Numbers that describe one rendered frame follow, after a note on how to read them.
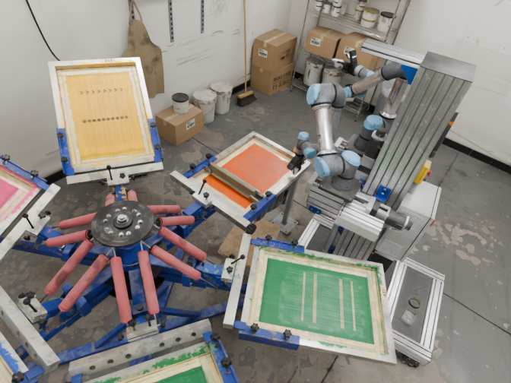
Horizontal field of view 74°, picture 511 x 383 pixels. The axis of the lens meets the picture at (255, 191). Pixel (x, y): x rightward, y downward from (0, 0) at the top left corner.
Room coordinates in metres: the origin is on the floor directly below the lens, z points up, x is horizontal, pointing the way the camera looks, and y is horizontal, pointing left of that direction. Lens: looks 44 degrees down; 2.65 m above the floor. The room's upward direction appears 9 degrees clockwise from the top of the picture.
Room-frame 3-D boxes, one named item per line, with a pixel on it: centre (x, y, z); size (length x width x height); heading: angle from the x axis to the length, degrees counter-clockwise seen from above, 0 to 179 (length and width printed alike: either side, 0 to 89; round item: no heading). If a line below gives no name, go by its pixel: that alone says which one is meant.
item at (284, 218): (2.33, -0.34, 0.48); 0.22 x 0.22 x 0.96; 58
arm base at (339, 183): (1.63, -0.53, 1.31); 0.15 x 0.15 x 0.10
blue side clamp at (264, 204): (1.57, -0.05, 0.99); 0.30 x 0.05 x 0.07; 148
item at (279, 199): (1.87, -0.12, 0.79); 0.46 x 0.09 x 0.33; 148
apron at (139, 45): (3.43, 1.42, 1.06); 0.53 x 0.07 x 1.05; 148
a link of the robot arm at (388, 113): (2.17, -0.83, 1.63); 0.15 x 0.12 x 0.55; 130
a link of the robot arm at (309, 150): (1.83, -0.32, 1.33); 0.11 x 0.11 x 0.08; 22
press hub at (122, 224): (1.03, 0.62, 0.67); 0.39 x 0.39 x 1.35
